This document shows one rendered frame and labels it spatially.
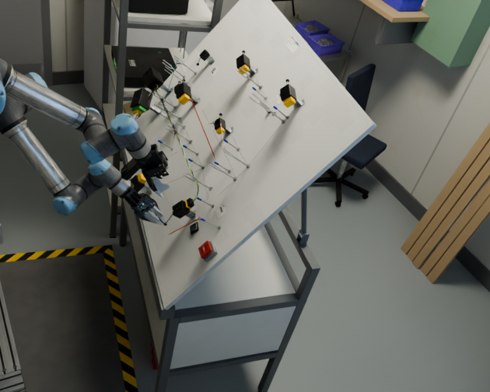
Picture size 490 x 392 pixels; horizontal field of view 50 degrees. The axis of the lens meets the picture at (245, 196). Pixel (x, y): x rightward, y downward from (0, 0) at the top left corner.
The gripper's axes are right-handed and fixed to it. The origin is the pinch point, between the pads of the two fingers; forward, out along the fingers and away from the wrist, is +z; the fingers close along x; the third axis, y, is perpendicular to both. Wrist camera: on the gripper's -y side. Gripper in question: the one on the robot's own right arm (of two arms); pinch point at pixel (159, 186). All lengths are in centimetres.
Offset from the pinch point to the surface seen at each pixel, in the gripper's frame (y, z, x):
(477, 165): 155, 151, 74
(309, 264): 43, 50, -19
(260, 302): 20, 58, -27
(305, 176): 52, 1, -12
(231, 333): 3, 68, -33
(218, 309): 4, 49, -30
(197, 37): -5, 103, 222
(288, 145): 48.8, 2.6, 4.7
